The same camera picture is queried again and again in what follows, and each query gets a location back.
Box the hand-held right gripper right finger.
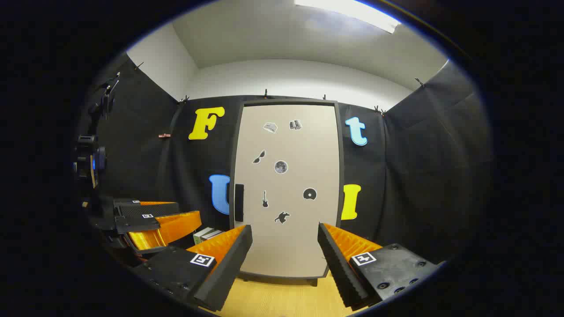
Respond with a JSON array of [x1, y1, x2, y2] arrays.
[[317, 222, 441, 309]]

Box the row of black clips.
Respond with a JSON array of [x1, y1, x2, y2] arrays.
[[134, 62, 426, 116]]

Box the grey cabinet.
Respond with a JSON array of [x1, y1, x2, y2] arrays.
[[229, 99, 345, 287]]

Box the ceiling light panel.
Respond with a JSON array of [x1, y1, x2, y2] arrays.
[[294, 0, 401, 35]]

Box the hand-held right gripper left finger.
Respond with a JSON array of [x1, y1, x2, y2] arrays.
[[132, 225, 253, 313]]

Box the light green book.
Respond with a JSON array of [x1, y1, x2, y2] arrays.
[[193, 227, 215, 245]]

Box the black backdrop cloth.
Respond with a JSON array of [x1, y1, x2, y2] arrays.
[[77, 57, 492, 267]]

